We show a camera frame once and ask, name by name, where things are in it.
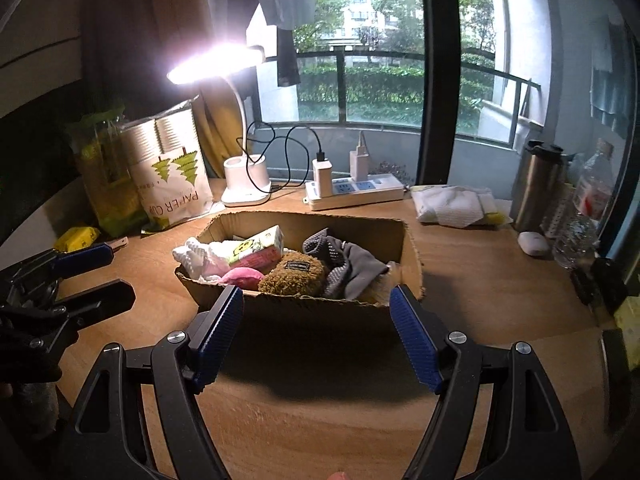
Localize yellow packet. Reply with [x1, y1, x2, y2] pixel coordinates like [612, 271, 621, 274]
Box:
[54, 226, 101, 252]

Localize white charger with cable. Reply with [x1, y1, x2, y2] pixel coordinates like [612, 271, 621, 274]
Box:
[312, 158, 333, 198]

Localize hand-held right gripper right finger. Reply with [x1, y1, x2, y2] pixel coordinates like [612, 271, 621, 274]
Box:
[389, 285, 583, 480]

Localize pink and yellow carton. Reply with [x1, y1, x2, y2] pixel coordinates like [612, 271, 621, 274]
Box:
[227, 225, 286, 276]

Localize white textured towel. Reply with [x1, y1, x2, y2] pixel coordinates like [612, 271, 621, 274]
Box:
[172, 239, 237, 283]

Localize grey and white sock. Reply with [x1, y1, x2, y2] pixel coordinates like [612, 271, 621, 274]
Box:
[301, 228, 402, 306]

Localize steel thermos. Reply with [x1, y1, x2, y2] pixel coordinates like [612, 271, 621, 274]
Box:
[512, 140, 568, 233]

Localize brown plush sponge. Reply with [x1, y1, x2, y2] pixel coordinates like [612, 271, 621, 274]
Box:
[257, 251, 329, 299]

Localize green paper cup pack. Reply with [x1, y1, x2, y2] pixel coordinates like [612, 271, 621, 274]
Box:
[67, 107, 151, 238]

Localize black cable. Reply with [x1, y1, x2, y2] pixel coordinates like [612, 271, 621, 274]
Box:
[235, 121, 326, 193]

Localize black object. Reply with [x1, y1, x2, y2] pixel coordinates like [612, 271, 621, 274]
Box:
[570, 257, 628, 316]

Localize white paper cup pack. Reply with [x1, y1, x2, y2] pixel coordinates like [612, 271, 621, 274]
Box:
[120, 100, 216, 228]

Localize blue hanging cloth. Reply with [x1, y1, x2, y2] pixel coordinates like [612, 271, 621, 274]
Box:
[590, 67, 633, 133]

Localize white desk lamp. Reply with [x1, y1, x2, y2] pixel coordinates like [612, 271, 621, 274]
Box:
[166, 45, 273, 207]

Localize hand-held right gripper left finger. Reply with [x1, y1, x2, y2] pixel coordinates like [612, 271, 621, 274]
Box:
[70, 285, 246, 480]

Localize dark hanging garment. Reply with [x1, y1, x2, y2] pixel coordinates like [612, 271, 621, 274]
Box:
[276, 27, 301, 87]

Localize white cloth pack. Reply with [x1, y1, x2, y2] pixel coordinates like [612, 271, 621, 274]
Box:
[410, 185, 513, 226]

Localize black window frame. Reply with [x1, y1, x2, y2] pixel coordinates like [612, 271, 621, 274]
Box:
[419, 0, 463, 186]

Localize white power strip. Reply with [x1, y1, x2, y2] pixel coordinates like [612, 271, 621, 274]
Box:
[305, 173, 405, 211]

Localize white plug adapter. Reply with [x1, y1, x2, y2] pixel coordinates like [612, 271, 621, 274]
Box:
[350, 130, 370, 182]

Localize white earbud case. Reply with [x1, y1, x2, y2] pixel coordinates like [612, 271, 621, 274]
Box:
[517, 231, 551, 257]

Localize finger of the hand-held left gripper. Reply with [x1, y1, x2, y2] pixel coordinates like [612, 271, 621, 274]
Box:
[10, 241, 115, 286]
[30, 279, 137, 347]

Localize black balcony railing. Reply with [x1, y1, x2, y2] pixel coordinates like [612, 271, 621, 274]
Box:
[295, 45, 543, 131]

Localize cardboard box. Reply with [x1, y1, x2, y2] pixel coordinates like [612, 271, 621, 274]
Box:
[174, 210, 426, 356]

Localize clear water bottle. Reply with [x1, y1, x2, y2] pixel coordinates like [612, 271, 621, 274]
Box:
[552, 140, 616, 268]

